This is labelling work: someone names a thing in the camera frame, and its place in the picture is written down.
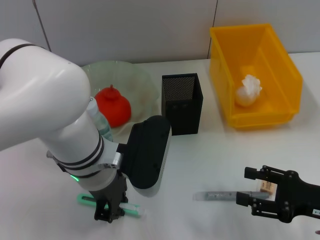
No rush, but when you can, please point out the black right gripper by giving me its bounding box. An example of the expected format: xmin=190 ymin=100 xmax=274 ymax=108
xmin=235 ymin=164 xmax=320 ymax=224

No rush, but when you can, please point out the black mesh pen holder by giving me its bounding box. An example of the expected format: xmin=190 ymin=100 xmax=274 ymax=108
xmin=161 ymin=72 xmax=204 ymax=136

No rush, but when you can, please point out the left wrist camera housing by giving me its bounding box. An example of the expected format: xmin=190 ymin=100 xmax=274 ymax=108
xmin=123 ymin=115 xmax=172 ymax=198

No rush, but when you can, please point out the pale green glass fruit bowl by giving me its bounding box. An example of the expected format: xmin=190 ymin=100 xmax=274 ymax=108
xmin=79 ymin=59 xmax=161 ymax=137

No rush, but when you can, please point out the yellow plastic bin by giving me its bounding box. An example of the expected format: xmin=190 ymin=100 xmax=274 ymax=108
xmin=208 ymin=23 xmax=304 ymax=131

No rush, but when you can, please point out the white paper ball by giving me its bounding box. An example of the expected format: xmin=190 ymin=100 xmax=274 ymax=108
xmin=235 ymin=74 xmax=263 ymax=108

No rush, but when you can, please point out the green utility knife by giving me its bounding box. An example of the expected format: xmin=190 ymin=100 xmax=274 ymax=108
xmin=76 ymin=193 xmax=147 ymax=218

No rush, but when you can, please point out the orange fruit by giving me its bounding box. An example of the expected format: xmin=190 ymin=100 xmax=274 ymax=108
xmin=94 ymin=84 xmax=133 ymax=129

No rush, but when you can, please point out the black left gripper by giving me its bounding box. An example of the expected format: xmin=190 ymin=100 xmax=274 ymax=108
xmin=88 ymin=172 xmax=130 ymax=222

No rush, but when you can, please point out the clear green-label water bottle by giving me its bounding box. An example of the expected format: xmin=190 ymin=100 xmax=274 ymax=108
xmin=87 ymin=98 xmax=113 ymax=142

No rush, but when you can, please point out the grey marker pen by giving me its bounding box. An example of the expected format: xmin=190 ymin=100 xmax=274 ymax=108
xmin=192 ymin=191 xmax=271 ymax=202

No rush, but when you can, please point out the tan eraser block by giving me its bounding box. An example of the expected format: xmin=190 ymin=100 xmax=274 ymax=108
xmin=258 ymin=181 xmax=277 ymax=195

